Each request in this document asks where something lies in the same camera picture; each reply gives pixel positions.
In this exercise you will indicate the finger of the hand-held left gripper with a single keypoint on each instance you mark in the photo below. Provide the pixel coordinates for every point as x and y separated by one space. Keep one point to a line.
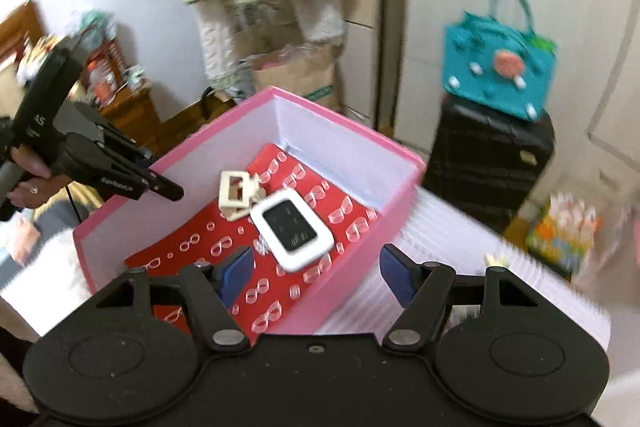
155 187
127 147

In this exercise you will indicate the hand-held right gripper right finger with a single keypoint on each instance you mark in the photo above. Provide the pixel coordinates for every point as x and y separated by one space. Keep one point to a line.
395 277

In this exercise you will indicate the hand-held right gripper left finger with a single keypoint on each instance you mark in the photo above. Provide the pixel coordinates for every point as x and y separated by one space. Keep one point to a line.
239 274

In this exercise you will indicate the white device with black screen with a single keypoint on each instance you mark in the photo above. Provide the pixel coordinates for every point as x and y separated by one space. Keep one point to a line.
292 227

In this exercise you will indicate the cream hair claw clip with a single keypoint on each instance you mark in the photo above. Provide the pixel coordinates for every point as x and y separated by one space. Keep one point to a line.
235 202

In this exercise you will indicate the pink cardboard box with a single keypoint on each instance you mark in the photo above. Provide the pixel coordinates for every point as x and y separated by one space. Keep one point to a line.
380 177

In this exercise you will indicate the person's left hand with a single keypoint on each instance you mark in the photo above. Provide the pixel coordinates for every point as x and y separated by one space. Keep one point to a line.
37 167

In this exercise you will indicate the wooden cabinet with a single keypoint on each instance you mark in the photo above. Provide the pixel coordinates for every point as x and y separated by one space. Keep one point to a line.
132 117

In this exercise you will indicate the red printed packet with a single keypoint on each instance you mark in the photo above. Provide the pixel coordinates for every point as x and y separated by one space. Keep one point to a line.
210 227

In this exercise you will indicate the small yellow toy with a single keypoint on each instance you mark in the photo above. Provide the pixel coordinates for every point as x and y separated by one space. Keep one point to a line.
497 260

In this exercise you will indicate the black suitcase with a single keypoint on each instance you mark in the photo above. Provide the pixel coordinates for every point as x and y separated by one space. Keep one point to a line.
487 157

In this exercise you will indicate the colourful printed box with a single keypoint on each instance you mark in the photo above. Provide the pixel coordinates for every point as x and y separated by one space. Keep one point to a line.
562 232

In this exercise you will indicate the brown paper bag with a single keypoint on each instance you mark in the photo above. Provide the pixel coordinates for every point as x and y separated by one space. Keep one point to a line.
300 74

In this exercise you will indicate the teal felt handbag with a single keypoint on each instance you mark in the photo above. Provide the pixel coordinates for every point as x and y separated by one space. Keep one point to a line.
495 72

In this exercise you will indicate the door frame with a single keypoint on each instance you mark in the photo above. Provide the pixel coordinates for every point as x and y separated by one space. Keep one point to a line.
392 32

